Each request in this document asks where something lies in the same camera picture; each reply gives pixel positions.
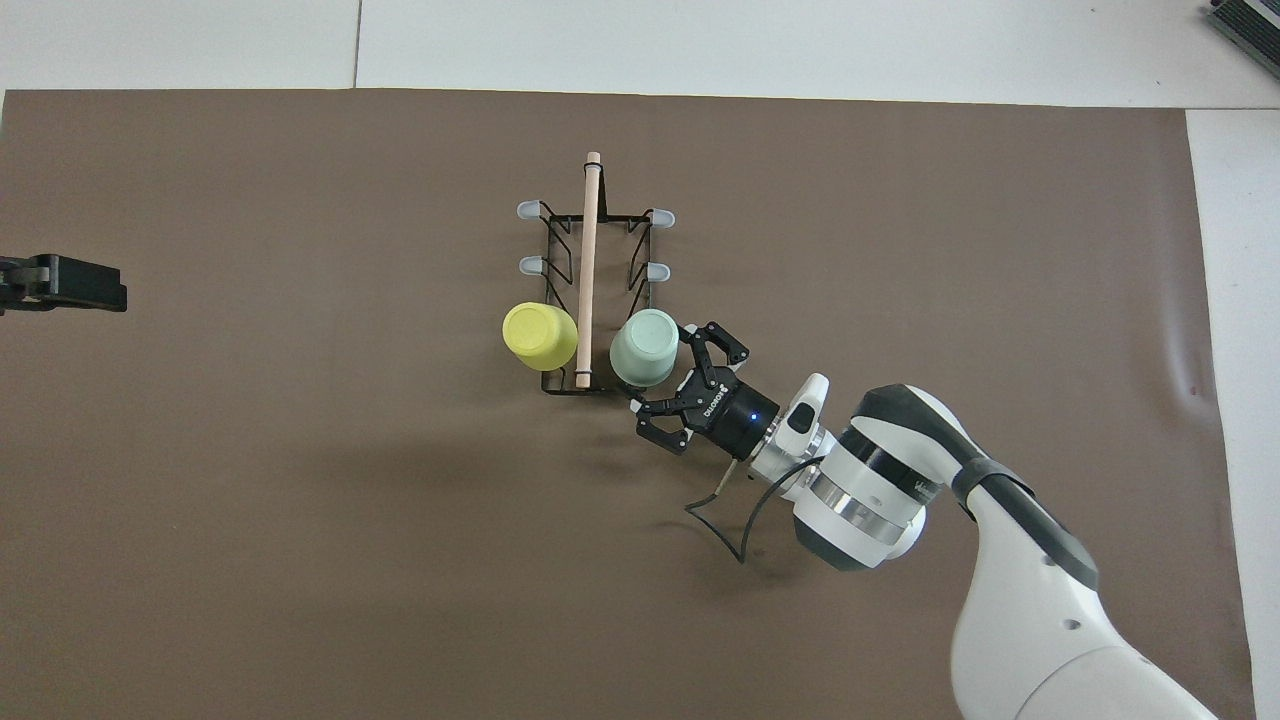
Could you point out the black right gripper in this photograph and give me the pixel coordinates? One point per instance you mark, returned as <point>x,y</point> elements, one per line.
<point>735,415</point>

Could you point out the brown table mat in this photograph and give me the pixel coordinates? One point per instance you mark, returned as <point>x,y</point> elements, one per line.
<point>300,500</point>

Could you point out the pale green cup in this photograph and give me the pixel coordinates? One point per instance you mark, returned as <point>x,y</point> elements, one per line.
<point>645,345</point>

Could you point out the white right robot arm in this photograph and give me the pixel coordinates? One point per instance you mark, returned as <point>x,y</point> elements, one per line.
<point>1030,640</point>

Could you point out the grey ribbed device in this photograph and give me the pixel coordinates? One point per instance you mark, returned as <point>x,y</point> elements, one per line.
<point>1250,20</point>

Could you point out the yellow cup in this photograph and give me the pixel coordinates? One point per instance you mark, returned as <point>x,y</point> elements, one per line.
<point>538,335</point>

